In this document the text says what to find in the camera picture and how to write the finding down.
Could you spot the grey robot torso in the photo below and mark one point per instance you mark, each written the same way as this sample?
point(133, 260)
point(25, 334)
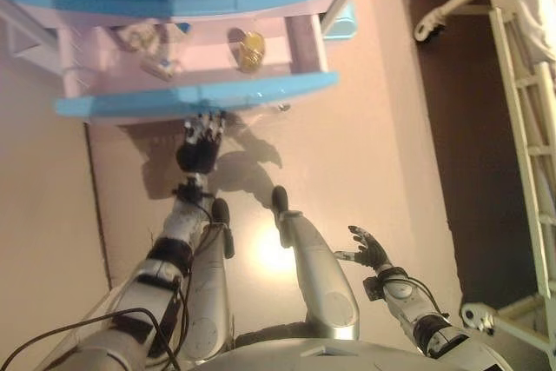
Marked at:
point(304, 355)

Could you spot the robot left foot black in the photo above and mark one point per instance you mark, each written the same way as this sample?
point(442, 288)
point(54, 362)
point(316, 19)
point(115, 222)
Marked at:
point(220, 211)

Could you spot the robot right foot black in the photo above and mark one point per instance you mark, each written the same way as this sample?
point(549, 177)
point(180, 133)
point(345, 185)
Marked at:
point(279, 198)

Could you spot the robot left arm silver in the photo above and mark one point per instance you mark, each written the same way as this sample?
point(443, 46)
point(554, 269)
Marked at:
point(147, 297)

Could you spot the cart caster wheel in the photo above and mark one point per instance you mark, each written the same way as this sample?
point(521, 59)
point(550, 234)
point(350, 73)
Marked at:
point(284, 107)

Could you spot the robot left leg silver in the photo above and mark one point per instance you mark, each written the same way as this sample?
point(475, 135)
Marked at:
point(208, 301)

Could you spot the robot foot black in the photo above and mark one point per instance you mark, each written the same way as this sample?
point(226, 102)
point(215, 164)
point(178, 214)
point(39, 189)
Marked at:
point(220, 211)
point(279, 198)

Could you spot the white open cart bin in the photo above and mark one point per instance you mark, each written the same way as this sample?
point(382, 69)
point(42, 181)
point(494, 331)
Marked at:
point(21, 25)

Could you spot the white hospital bed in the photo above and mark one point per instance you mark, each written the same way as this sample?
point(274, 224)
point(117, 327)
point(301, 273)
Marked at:
point(534, 127)

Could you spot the robot right hand black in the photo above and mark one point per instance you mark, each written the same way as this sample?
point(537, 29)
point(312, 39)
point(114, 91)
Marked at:
point(371, 251)

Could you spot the robot right leg silver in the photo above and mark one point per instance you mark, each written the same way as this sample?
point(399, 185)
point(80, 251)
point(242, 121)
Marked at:
point(317, 266)

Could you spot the pink edged medicine box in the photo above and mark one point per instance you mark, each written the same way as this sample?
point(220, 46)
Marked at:
point(139, 36)

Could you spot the white long medicine box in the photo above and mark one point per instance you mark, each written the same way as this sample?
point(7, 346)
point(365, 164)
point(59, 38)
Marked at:
point(154, 68)

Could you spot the clear bottle yellow capsules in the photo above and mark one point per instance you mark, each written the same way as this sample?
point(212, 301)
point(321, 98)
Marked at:
point(252, 49)

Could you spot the robot leg silver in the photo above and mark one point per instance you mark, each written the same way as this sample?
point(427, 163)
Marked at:
point(208, 301)
point(317, 266)

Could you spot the blue fronted cart drawer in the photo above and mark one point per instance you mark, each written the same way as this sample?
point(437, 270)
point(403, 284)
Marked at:
point(195, 95)
point(174, 1)

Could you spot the robot right arm silver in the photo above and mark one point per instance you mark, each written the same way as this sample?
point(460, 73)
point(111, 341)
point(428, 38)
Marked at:
point(401, 297)

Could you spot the robot left hand black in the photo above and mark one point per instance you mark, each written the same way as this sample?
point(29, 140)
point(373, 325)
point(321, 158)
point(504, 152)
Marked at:
point(197, 154)

